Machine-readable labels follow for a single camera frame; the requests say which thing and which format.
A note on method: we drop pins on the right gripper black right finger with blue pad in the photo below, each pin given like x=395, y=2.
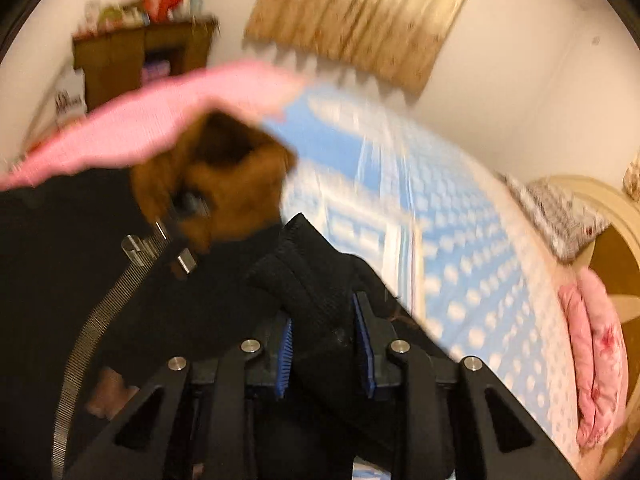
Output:
x=457, y=420

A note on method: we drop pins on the beige patterned window curtain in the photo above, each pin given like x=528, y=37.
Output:
x=397, y=41

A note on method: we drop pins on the grey patterned pillow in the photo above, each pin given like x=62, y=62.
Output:
x=566, y=223

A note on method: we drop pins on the blue polka dot bed sheet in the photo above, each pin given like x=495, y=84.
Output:
x=440, y=229

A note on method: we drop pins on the beige curtain at right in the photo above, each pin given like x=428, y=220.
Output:
x=631, y=179

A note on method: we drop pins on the black jacket with brown fur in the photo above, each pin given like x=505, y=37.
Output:
x=108, y=274

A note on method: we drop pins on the white paper shopping bag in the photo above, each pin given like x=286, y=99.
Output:
x=70, y=97

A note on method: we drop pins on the brown wooden desk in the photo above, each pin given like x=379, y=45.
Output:
x=113, y=62

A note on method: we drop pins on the cream wooden headboard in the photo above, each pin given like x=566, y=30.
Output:
x=614, y=256

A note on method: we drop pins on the pink floral folded quilt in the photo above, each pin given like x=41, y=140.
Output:
x=600, y=357

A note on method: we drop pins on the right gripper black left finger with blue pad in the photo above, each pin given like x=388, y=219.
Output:
x=193, y=413

